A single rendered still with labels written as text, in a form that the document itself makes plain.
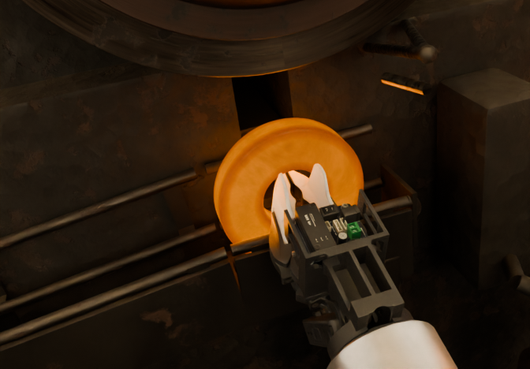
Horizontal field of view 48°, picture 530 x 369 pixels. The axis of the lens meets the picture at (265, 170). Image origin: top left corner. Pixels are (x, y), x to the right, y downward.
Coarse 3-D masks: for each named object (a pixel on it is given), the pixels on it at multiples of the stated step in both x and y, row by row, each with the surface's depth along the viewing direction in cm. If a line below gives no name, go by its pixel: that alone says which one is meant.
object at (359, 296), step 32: (288, 224) 48; (320, 224) 48; (352, 224) 48; (320, 256) 46; (352, 256) 45; (384, 256) 48; (320, 288) 49; (352, 288) 46; (384, 288) 44; (352, 320) 43; (384, 320) 44
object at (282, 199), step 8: (280, 176) 54; (280, 184) 54; (288, 184) 59; (280, 192) 55; (288, 192) 53; (272, 200) 57; (280, 200) 56; (288, 200) 53; (272, 208) 57; (280, 208) 56; (288, 208) 54; (280, 216) 56; (280, 224) 55
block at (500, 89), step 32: (448, 96) 64; (480, 96) 60; (512, 96) 59; (448, 128) 65; (480, 128) 59; (512, 128) 59; (448, 160) 67; (480, 160) 61; (512, 160) 61; (448, 192) 69; (480, 192) 63; (512, 192) 63; (448, 224) 71; (480, 224) 65; (512, 224) 65; (448, 256) 73; (480, 256) 67; (480, 288) 69
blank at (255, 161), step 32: (256, 128) 58; (288, 128) 56; (320, 128) 57; (224, 160) 58; (256, 160) 56; (288, 160) 57; (320, 160) 58; (352, 160) 59; (224, 192) 57; (256, 192) 58; (352, 192) 61; (224, 224) 58; (256, 224) 59
